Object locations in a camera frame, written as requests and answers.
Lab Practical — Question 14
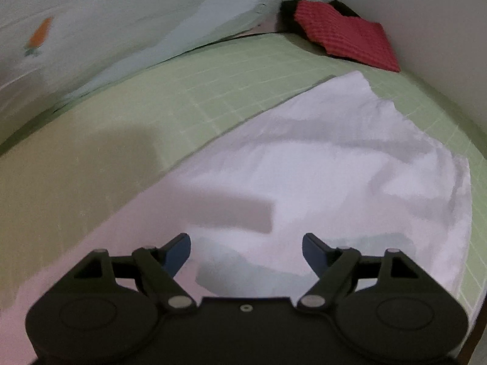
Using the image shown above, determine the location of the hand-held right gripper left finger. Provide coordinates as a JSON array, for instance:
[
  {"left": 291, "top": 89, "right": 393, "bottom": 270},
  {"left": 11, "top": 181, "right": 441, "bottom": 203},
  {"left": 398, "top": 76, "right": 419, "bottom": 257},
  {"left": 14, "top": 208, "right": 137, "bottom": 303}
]
[{"left": 74, "top": 233, "right": 196, "bottom": 312}]

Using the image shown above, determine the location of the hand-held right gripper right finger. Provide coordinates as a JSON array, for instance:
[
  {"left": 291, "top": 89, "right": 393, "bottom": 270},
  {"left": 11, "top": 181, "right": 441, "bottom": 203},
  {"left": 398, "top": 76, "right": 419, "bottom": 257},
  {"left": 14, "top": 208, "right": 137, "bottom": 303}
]
[{"left": 291, "top": 233, "right": 413, "bottom": 312}]

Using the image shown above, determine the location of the white garment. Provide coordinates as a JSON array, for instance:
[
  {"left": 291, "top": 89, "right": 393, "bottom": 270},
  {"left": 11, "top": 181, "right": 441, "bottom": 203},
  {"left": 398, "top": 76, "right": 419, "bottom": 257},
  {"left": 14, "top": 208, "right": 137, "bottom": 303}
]
[{"left": 0, "top": 70, "right": 474, "bottom": 312}]

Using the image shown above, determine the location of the red checked cloth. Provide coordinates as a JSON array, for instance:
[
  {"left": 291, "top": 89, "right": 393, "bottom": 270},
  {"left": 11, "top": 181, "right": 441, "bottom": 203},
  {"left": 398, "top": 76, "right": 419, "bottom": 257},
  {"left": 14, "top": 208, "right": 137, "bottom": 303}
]
[{"left": 293, "top": 0, "right": 401, "bottom": 73}]

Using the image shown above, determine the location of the pale carrot print quilt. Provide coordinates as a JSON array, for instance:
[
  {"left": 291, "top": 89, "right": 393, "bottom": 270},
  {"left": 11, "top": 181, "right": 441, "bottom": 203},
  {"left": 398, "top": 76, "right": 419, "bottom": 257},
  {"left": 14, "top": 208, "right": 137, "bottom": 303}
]
[{"left": 0, "top": 0, "right": 339, "bottom": 122}]

